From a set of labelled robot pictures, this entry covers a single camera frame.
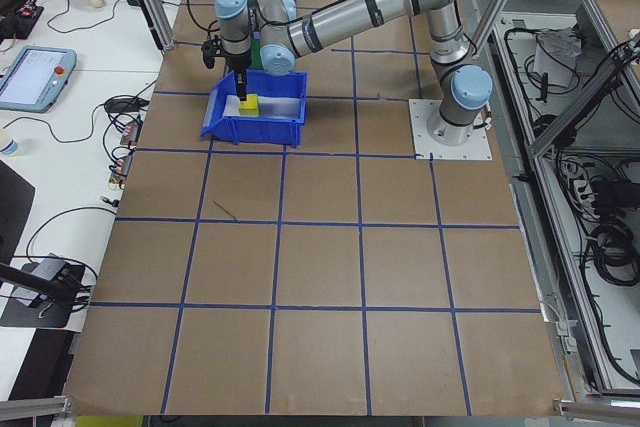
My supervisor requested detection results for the yellow foam cube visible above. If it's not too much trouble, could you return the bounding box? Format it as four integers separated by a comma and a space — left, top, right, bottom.
237, 93, 261, 118

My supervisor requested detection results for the white paper bin liner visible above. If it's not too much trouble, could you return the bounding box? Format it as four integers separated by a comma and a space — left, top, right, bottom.
223, 94, 301, 119

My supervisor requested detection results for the blue plastic storage bin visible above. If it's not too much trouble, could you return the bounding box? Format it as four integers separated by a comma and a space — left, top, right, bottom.
199, 69, 309, 148

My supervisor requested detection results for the white work desk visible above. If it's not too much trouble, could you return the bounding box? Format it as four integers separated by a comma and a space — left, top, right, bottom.
0, 0, 199, 406

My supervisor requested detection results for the light blue teach pendant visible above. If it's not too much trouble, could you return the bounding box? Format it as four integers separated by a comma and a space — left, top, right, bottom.
0, 45, 79, 114

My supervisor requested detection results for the black flat panel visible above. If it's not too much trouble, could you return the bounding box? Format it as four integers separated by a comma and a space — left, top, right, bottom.
0, 159, 37, 268

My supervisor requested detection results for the white crumpled plastic bag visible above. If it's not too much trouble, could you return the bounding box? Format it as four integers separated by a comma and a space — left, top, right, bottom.
532, 28, 585, 89

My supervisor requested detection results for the white power strip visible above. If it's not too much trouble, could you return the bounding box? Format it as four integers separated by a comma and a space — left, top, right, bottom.
563, 160, 597, 214

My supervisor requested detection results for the black power brick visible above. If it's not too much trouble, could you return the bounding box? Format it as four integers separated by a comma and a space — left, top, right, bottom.
591, 180, 637, 209

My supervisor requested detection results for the grey junction box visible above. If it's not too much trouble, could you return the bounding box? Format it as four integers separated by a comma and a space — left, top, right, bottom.
554, 319, 579, 356

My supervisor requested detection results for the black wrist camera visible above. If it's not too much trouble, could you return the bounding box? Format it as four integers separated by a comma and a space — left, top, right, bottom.
201, 34, 225, 70

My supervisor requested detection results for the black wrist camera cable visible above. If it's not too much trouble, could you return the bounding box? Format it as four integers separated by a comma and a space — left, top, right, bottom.
185, 0, 251, 48

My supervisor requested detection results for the small circuit board with wires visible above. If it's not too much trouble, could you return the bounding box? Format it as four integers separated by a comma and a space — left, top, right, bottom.
108, 152, 135, 187
118, 118, 143, 149

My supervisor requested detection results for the black electronics box with wires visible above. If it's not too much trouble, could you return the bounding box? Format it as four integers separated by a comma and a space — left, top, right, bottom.
0, 0, 45, 43

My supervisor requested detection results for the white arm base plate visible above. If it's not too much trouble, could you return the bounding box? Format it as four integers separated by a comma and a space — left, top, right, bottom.
408, 98, 494, 162

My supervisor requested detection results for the V-shaped aluminium bar frame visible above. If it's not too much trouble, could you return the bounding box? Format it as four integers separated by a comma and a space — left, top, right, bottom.
467, 0, 640, 398

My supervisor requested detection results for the black cable coil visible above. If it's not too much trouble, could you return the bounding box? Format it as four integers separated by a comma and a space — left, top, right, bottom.
585, 223, 635, 284

